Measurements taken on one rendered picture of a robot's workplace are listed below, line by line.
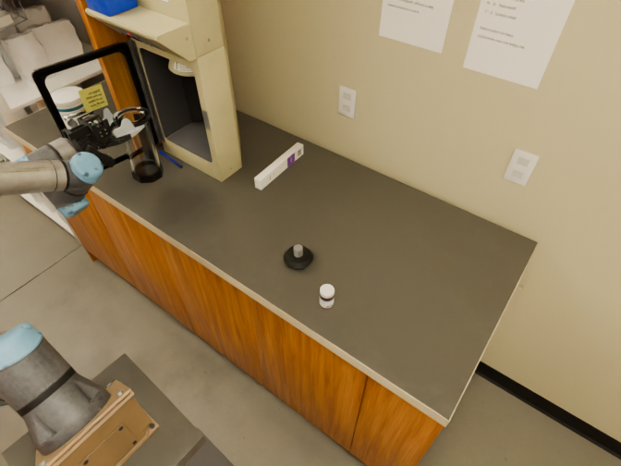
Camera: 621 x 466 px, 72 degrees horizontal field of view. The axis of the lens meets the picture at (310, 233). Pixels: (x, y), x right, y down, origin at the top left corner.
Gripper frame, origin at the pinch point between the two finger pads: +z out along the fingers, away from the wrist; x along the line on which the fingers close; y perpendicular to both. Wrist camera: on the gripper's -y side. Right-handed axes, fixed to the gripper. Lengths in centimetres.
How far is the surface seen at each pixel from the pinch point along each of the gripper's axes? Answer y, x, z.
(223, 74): 8.9, -13.9, 27.5
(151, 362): -124, 8, -29
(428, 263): -30, -92, 30
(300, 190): -30, -40, 33
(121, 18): 27.3, 3.9, 9.5
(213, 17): 26.2, -14.0, 27.3
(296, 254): -25, -60, 5
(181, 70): 9.4, -2.4, 20.7
